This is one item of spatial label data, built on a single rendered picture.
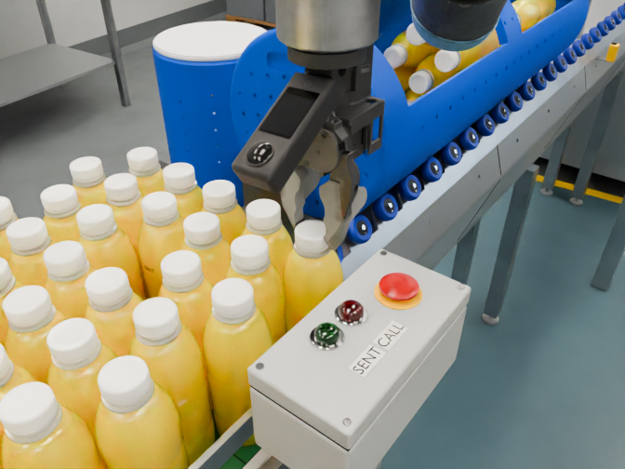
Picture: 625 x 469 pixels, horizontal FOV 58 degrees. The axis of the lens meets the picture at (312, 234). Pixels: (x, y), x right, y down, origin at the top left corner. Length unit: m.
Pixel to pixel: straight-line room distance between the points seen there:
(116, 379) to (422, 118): 0.53
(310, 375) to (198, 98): 0.98
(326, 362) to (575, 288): 2.00
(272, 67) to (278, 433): 0.51
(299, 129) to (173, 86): 0.90
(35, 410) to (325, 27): 0.37
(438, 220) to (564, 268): 1.49
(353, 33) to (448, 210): 0.63
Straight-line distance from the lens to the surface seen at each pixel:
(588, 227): 2.79
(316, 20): 0.48
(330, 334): 0.47
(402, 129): 0.77
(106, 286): 0.57
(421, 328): 0.50
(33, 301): 0.58
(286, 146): 0.48
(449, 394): 1.90
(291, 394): 0.44
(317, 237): 0.59
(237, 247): 0.59
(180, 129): 1.41
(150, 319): 0.52
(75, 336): 0.53
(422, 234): 1.00
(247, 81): 0.86
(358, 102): 0.57
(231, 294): 0.53
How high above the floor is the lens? 1.45
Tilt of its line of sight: 36 degrees down
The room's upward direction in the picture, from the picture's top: straight up
